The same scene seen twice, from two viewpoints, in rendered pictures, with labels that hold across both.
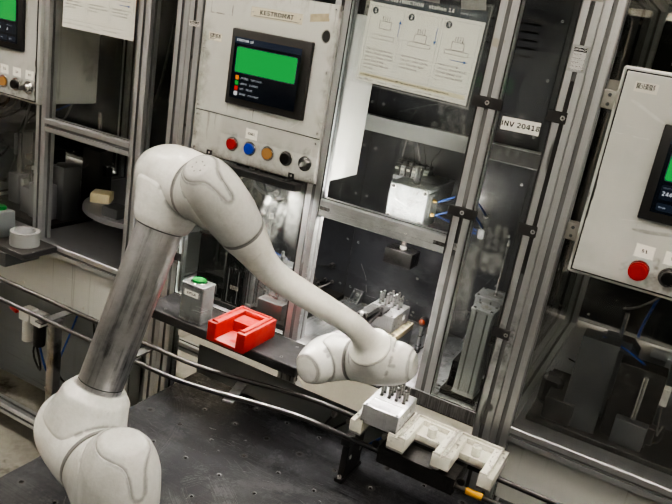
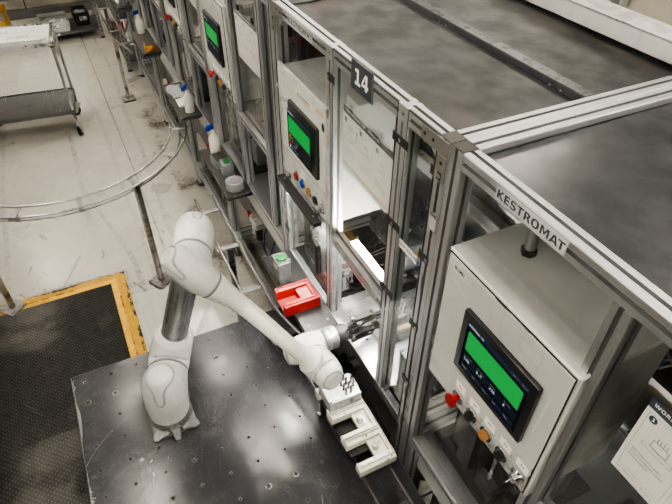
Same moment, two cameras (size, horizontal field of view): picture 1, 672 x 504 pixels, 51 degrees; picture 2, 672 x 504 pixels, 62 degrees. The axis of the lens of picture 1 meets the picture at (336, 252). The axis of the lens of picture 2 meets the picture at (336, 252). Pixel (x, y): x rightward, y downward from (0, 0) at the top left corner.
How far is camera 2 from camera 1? 1.41 m
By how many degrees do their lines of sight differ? 40
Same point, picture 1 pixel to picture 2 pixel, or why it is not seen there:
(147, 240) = not seen: hidden behind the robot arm
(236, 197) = (187, 276)
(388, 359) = (314, 373)
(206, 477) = (247, 384)
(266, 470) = (283, 391)
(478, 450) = (373, 446)
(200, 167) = (166, 257)
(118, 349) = (171, 321)
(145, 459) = (164, 388)
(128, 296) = (171, 297)
